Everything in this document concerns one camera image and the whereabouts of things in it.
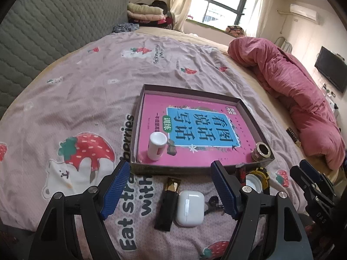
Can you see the small white bottle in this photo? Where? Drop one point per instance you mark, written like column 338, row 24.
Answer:
column 156, row 147

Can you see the cream curtain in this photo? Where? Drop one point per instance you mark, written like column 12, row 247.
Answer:
column 181, row 2
column 261, row 8

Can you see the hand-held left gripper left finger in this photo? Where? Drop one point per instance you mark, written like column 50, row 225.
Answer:
column 115, row 189

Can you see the white earbuds case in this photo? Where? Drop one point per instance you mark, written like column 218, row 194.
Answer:
column 189, row 208

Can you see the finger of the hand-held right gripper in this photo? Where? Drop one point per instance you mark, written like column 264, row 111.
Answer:
column 311, row 166
column 306, row 184

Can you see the black and gold lipstick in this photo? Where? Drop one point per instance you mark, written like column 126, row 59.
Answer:
column 166, row 208

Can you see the red and black lipstick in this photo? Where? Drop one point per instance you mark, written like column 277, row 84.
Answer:
column 240, row 173

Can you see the strawberry printed blanket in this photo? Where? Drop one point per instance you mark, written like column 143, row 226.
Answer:
column 95, row 86

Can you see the shallow cardboard box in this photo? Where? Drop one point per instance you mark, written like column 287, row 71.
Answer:
column 244, row 115

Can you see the pink book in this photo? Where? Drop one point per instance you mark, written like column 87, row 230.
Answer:
column 157, row 108

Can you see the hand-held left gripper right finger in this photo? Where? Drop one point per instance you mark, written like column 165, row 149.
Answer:
column 223, row 189

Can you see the white air conditioner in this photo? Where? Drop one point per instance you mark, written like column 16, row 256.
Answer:
column 303, row 12

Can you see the window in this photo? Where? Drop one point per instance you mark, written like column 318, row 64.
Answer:
column 225, row 0

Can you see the pink quilt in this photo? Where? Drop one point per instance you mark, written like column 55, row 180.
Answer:
column 292, row 86

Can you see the grey quilted headboard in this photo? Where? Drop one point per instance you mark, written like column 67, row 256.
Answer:
column 48, row 27

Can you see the red patterned cloth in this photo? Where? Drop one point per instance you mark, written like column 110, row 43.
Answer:
column 234, row 31

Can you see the small dark key bunch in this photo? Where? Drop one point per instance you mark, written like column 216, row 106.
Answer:
column 212, row 203

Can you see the dark patterned cloth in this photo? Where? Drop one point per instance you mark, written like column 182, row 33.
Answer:
column 124, row 27

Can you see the pile of folded clothes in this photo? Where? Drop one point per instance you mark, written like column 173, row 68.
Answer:
column 145, row 12

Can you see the white cup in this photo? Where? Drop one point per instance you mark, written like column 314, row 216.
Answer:
column 253, row 181

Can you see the black television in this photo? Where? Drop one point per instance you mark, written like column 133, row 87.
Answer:
column 330, row 67

